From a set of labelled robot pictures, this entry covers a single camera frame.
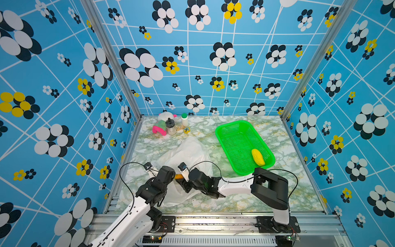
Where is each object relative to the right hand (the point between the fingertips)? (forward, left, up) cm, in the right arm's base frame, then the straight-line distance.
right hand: (180, 176), depth 82 cm
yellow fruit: (+14, -46, -3) cm, 48 cm away
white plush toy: (+46, +16, +1) cm, 49 cm away
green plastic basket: (+30, -36, -7) cm, 47 cm away
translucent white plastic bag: (+11, -7, +7) cm, 15 cm away
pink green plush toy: (+36, +18, 0) cm, 40 cm away
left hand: (+2, +7, +1) cm, 8 cm away
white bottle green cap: (+42, +1, 0) cm, 42 cm away
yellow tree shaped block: (+38, 0, -6) cm, 38 cm away
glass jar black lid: (+35, +11, -1) cm, 37 cm away
